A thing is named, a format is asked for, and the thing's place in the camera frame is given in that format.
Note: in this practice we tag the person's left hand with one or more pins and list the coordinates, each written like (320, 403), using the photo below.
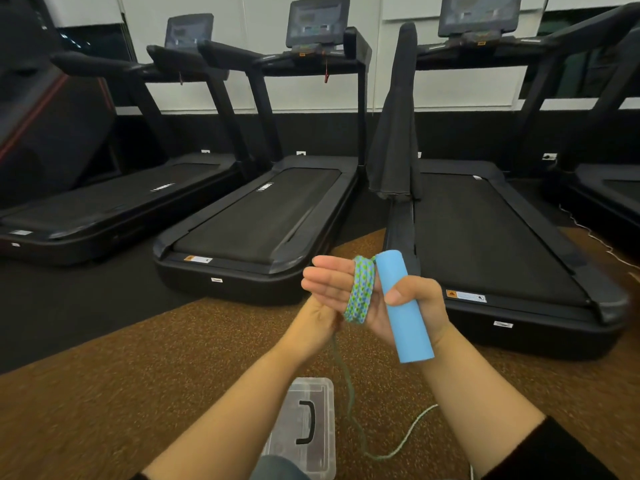
(310, 329)

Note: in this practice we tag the person's right hand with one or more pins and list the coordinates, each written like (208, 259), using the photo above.
(327, 279)

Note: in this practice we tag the clear plastic storage box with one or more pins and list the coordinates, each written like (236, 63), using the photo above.
(271, 444)

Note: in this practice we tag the person's right forearm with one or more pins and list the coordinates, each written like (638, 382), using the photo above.
(475, 409)

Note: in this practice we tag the person's left forearm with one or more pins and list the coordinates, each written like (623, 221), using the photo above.
(225, 424)

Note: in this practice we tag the person's left leg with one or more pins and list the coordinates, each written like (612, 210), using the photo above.
(280, 469)

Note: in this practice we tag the black treadmill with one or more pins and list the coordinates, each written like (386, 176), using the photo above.
(605, 189)
(260, 214)
(100, 204)
(480, 234)

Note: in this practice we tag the dark grey hanging cloth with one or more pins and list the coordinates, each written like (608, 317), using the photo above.
(395, 134)

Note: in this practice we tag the black machine with red stripe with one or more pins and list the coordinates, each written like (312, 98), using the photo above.
(50, 134)

